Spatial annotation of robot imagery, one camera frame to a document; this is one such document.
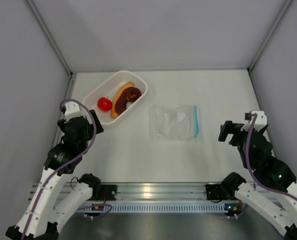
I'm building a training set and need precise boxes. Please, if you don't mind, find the red fake apple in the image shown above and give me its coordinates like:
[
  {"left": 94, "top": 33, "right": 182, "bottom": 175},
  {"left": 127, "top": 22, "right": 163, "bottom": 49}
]
[{"left": 97, "top": 97, "right": 113, "bottom": 112}]

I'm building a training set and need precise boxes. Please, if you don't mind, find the orange maroon fake fruit slice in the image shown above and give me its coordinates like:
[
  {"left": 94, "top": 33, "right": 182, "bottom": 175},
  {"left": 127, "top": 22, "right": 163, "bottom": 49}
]
[{"left": 110, "top": 81, "right": 135, "bottom": 119}]

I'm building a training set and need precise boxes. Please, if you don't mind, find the dark maroon fake fig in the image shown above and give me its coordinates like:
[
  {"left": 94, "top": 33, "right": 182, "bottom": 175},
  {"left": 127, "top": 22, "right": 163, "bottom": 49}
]
[{"left": 126, "top": 87, "right": 142, "bottom": 103}]

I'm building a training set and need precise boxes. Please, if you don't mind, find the clear zip top bag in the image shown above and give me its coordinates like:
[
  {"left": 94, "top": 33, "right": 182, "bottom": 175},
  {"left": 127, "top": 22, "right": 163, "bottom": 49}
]
[{"left": 148, "top": 105, "right": 200, "bottom": 141}]

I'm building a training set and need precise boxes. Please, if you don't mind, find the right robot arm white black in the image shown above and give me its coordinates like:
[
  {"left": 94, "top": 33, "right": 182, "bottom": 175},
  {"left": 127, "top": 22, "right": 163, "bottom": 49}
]
[{"left": 218, "top": 121, "right": 297, "bottom": 240}]

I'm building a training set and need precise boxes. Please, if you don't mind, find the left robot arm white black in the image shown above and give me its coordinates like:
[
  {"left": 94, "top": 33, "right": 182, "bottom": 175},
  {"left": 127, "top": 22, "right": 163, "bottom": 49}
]
[{"left": 5, "top": 110, "right": 104, "bottom": 240}]

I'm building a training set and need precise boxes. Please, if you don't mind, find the white perforated plastic basket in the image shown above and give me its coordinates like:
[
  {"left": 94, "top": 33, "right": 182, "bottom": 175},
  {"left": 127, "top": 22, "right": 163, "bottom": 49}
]
[{"left": 83, "top": 70, "right": 148, "bottom": 127}]

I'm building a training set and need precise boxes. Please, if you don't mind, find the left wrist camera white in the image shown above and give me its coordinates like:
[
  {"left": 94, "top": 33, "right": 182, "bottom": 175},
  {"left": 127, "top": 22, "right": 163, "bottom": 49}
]
[{"left": 60, "top": 101, "right": 85, "bottom": 121}]

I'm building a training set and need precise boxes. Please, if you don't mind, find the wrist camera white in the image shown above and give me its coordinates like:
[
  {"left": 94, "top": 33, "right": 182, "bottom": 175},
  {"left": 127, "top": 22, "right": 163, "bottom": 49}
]
[
  {"left": 241, "top": 110, "right": 268, "bottom": 131},
  {"left": 60, "top": 101, "right": 85, "bottom": 121}
]

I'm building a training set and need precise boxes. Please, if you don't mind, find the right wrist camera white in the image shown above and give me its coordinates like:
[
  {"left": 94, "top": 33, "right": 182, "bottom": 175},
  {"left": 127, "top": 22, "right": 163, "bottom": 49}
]
[{"left": 241, "top": 110, "right": 268, "bottom": 131}]

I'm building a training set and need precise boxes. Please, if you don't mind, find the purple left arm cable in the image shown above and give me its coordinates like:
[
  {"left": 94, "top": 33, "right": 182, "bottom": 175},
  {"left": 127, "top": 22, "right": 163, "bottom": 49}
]
[{"left": 19, "top": 99, "right": 98, "bottom": 240}]

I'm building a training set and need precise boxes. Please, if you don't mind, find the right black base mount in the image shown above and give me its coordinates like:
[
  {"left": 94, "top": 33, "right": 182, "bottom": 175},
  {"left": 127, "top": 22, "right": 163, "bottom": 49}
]
[{"left": 205, "top": 184, "right": 226, "bottom": 202}]

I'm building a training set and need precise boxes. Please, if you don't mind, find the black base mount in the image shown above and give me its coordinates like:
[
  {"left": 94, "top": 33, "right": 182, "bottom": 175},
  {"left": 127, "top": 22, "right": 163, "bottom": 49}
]
[
  {"left": 97, "top": 184, "right": 118, "bottom": 202},
  {"left": 205, "top": 184, "right": 226, "bottom": 202}
]

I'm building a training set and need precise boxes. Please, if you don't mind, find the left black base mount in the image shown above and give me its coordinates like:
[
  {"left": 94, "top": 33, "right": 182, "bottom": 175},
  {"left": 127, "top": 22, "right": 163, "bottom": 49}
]
[{"left": 97, "top": 184, "right": 118, "bottom": 202}]

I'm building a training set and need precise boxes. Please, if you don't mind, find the aluminium mounting rail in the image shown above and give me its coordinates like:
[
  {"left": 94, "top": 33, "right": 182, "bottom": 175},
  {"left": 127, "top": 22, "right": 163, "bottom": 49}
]
[{"left": 28, "top": 181, "right": 279, "bottom": 202}]

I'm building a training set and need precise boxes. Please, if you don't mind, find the white slotted cable duct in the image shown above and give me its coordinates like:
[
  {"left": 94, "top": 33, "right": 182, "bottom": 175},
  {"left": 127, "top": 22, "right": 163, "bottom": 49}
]
[{"left": 75, "top": 202, "right": 241, "bottom": 214}]

